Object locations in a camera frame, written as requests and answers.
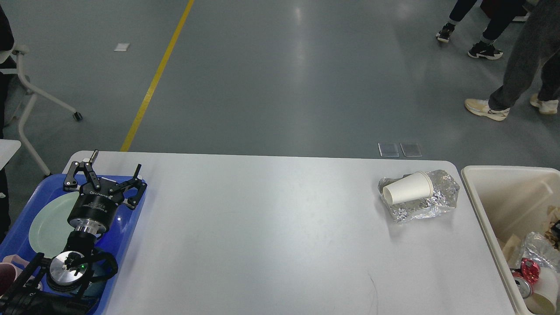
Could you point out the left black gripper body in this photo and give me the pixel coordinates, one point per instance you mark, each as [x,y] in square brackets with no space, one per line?
[96,206]

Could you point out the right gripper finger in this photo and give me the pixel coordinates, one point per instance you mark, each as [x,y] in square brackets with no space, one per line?
[555,229]

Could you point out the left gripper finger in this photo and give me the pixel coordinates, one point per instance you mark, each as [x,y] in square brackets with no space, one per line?
[85,167]
[117,191]

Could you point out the brown paper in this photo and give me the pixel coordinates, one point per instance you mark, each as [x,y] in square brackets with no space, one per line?
[553,215]

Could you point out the aluminium foil sheet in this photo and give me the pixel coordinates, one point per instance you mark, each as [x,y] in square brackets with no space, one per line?
[537,248]

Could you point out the red snack wrapper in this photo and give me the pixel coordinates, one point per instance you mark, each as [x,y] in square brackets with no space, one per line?
[526,276]

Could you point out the light green plate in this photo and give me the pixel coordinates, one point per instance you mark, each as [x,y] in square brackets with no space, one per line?
[50,229]

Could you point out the large brown paper bag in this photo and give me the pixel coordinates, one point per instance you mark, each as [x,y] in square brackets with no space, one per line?
[510,248]

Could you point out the white paper cup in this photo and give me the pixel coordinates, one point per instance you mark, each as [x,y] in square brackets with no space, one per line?
[412,187]
[543,300]

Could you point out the pink home mug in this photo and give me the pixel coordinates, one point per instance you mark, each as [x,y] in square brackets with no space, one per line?
[10,268]

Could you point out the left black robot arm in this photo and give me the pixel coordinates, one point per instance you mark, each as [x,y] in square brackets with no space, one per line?
[62,255]

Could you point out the beige plastic bin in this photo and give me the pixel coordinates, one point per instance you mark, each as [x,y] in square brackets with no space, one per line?
[510,201]

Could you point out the dark teal home mug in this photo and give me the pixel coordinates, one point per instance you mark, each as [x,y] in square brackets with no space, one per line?
[100,267]

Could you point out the white side table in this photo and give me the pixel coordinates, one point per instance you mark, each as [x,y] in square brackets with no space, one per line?
[8,149]

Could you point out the small crumpled foil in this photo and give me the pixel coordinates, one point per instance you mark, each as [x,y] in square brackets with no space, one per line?
[443,200]

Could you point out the lying white paper cup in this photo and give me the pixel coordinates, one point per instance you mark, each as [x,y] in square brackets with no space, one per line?
[412,187]

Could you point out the seated person in black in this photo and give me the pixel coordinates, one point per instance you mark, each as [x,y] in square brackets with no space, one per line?
[7,43]

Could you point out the person in grey trousers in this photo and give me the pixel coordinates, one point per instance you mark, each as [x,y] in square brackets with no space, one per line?
[536,48]

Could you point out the white chair frame left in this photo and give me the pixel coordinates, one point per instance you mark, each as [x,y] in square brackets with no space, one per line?
[33,91]

